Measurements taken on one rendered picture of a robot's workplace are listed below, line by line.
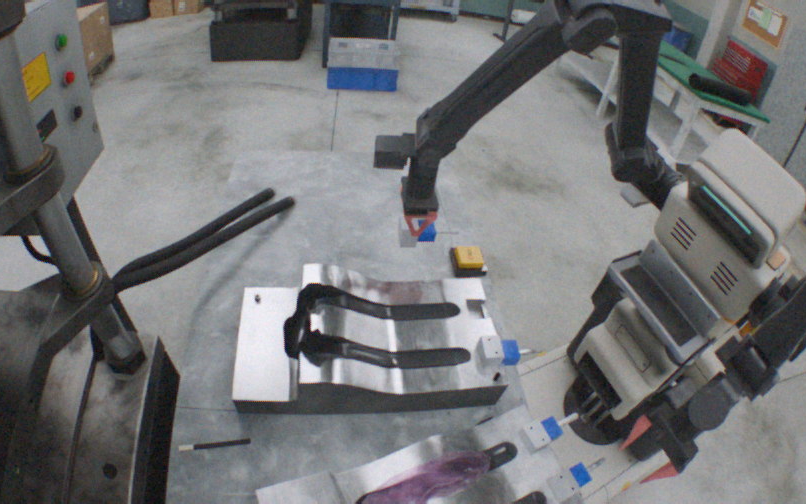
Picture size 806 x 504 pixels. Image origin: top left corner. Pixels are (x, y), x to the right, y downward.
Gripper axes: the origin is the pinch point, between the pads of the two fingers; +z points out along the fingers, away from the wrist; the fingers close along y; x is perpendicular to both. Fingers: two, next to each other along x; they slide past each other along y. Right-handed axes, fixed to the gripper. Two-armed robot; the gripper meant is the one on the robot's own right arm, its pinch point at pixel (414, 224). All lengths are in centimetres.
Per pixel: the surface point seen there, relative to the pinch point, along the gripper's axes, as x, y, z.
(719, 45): 545, -438, -1
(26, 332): -71, 36, -10
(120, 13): -363, -576, 70
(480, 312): 13.1, 17.1, 9.1
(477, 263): 17.1, 0.3, 11.9
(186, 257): -49.0, 6.2, 3.3
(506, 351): 14.4, 29.6, 5.1
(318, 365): -20.1, 32.8, 1.5
